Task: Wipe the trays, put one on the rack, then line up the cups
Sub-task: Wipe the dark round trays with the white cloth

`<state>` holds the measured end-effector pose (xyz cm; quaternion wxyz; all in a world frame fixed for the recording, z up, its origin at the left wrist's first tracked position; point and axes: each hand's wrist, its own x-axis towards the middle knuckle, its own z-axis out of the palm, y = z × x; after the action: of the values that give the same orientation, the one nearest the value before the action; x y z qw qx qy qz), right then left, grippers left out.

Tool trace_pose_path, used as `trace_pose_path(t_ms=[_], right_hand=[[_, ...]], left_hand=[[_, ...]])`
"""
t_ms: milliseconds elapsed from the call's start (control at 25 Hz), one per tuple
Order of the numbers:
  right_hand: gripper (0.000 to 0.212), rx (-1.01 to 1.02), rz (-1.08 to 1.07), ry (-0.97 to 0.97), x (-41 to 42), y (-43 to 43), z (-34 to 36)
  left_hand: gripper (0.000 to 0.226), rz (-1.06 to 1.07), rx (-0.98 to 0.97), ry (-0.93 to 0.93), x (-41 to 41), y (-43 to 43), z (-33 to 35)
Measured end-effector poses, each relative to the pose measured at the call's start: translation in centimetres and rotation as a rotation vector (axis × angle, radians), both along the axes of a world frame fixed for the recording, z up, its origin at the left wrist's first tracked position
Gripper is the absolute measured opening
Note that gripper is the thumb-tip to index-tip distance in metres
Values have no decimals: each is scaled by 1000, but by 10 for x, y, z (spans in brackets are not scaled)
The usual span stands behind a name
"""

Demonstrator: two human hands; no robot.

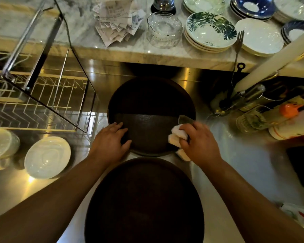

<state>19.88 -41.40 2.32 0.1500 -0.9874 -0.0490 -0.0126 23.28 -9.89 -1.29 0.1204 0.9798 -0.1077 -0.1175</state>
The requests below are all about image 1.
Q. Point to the stack of pale green plates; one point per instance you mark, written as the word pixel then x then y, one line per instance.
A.
pixel 205 3

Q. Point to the person's left hand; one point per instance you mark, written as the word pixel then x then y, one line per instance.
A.
pixel 109 146

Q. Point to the dark round tray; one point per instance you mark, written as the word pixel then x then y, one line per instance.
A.
pixel 144 204
pixel 147 134

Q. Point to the silver call bell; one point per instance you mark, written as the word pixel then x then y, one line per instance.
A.
pixel 164 3

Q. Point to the patterned drinking glass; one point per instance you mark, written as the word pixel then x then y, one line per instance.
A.
pixel 253 120

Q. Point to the black box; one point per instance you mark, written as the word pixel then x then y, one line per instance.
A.
pixel 302 164

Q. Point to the white bottle green cap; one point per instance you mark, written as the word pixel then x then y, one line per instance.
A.
pixel 301 215

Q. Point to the stack of leaf print plates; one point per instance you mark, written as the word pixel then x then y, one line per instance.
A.
pixel 210 30

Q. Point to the white saucer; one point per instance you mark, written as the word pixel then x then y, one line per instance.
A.
pixel 48 158

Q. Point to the stack of glass bowls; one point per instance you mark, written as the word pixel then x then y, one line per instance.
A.
pixel 164 27

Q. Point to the stack of patterned rim plates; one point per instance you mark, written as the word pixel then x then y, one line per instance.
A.
pixel 291 8

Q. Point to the paper receipts on spike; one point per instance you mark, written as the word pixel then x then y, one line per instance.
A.
pixel 116 20

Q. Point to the orange cap bottle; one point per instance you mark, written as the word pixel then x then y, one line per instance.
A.
pixel 288 110

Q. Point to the person's left forearm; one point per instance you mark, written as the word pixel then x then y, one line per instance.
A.
pixel 40 207

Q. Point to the person's right hand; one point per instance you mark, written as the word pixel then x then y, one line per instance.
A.
pixel 202 144

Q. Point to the white squeeze bottle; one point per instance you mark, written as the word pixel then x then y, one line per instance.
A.
pixel 294 129

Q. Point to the stack of blue rim plates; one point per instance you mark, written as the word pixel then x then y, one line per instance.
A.
pixel 294 32

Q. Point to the white cup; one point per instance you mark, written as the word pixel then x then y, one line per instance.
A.
pixel 0 144

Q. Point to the silver fork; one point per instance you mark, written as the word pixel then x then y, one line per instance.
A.
pixel 239 39

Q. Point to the person's right forearm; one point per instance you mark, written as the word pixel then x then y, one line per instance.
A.
pixel 256 210

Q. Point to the stack of plain white plates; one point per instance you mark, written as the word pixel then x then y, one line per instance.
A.
pixel 261 36

